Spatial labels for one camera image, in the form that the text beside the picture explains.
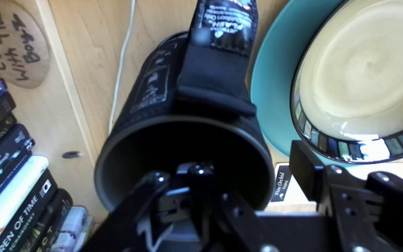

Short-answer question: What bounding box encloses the row of books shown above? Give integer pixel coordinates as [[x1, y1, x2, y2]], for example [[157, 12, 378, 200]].
[[0, 75, 96, 252]]

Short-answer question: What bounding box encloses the round wooden sign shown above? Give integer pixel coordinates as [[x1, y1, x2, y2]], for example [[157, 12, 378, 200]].
[[0, 0, 51, 89]]

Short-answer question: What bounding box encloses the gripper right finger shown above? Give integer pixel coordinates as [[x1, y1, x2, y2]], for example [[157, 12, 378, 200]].
[[289, 140, 403, 252]]

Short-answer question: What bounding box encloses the teal plate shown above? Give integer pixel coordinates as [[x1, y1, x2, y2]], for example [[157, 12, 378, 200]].
[[250, 0, 360, 168]]

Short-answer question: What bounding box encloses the white box with black label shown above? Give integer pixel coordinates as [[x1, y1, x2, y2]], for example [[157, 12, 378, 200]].
[[265, 162, 323, 213]]

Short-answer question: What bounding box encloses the black cup with fabric sleeve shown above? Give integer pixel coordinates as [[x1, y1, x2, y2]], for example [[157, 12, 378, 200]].
[[94, 0, 275, 232]]

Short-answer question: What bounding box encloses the cream bowl with patterned rim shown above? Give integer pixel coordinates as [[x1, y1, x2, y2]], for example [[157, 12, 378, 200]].
[[290, 0, 403, 164]]

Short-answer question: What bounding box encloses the white cable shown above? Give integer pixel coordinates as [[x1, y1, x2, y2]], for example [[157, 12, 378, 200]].
[[108, 0, 136, 135]]

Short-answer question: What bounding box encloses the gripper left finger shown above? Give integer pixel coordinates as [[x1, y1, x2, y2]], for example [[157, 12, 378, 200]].
[[79, 163, 231, 252]]

